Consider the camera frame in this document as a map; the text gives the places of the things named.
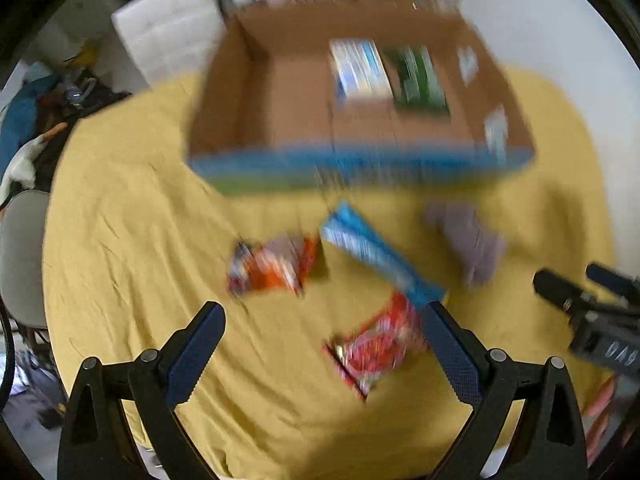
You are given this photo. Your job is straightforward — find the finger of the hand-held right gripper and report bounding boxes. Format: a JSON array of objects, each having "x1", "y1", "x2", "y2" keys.
[
  {"x1": 532, "y1": 269, "x2": 598, "y2": 322},
  {"x1": 585, "y1": 262, "x2": 640, "y2": 306}
]

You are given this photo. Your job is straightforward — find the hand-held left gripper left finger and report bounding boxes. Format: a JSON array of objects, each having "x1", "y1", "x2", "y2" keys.
[{"x1": 57, "y1": 301, "x2": 226, "y2": 480}]

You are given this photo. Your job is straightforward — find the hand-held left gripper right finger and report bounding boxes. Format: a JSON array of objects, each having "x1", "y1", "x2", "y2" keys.
[{"x1": 417, "y1": 301, "x2": 588, "y2": 480}]

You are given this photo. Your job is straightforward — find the red snack packet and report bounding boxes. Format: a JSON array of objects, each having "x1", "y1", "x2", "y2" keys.
[{"x1": 324, "y1": 291, "x2": 432, "y2": 402}]

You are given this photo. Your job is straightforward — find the purple grey cloth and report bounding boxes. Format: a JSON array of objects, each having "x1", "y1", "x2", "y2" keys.
[{"x1": 424, "y1": 201, "x2": 507, "y2": 288}]

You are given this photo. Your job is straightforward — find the orange snack packet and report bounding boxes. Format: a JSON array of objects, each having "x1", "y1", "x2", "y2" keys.
[{"x1": 226, "y1": 234, "x2": 322, "y2": 300}]

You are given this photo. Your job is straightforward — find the long blue packet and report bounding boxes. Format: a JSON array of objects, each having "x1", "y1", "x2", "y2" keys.
[{"x1": 319, "y1": 200, "x2": 449, "y2": 312}]

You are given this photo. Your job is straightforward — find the brown cardboard box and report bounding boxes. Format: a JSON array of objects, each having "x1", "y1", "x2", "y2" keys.
[{"x1": 186, "y1": 0, "x2": 537, "y2": 197}]

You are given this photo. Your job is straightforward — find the person's right hand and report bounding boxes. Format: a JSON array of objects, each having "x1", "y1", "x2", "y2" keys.
[{"x1": 582, "y1": 375, "x2": 625, "y2": 467}]

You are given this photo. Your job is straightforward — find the yellow tablecloth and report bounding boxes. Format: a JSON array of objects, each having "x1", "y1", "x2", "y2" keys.
[{"x1": 42, "y1": 66, "x2": 619, "y2": 480}]

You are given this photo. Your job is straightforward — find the grey chair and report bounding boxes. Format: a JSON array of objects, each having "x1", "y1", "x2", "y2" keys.
[{"x1": 0, "y1": 190, "x2": 52, "y2": 332}]

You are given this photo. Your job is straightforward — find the green packet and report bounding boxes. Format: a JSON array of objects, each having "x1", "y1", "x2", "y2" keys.
[{"x1": 382, "y1": 45, "x2": 449, "y2": 115}]

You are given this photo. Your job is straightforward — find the pile of clothes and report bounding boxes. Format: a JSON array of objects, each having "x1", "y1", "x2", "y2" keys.
[{"x1": 0, "y1": 57, "x2": 133, "y2": 203}]

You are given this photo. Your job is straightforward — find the blue and white packet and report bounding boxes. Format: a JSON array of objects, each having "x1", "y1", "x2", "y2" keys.
[{"x1": 328, "y1": 39, "x2": 392, "y2": 105}]

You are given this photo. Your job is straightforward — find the white padded chair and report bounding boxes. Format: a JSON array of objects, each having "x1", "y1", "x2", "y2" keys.
[{"x1": 111, "y1": 0, "x2": 227, "y2": 87}]

